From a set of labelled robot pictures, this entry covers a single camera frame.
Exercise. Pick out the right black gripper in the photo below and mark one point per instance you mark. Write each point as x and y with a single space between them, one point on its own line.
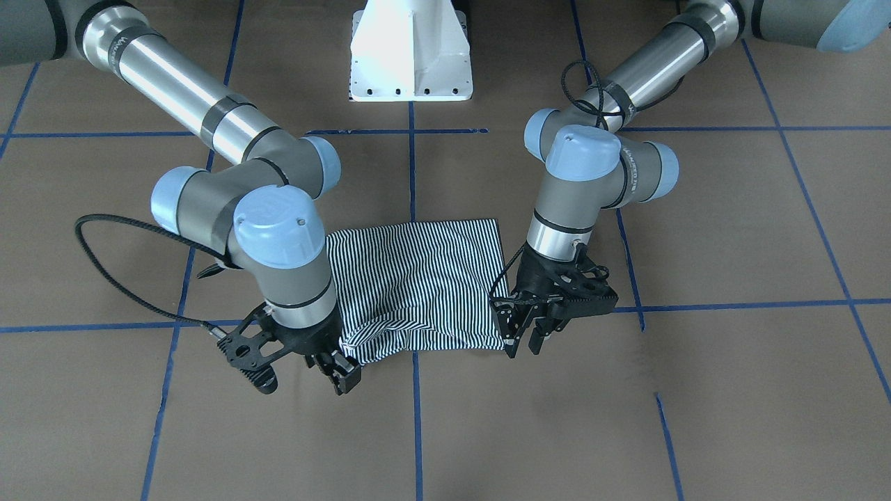
312 343

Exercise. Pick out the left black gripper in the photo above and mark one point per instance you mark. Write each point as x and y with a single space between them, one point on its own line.
534 280

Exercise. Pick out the striped polo shirt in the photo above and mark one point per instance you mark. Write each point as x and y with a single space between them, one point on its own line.
416 286

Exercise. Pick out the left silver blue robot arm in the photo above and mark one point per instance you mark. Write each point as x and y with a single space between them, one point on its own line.
589 168

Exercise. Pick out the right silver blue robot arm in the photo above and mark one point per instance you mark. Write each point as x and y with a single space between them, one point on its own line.
258 215

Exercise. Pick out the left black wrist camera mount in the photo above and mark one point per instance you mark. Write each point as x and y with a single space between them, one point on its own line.
584 289

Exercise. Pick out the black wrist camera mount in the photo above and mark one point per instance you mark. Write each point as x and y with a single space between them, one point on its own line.
584 289
242 348

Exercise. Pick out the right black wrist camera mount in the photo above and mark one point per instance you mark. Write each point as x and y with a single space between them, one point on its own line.
242 348

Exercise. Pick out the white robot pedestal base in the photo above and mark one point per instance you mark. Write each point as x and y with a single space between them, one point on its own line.
411 51

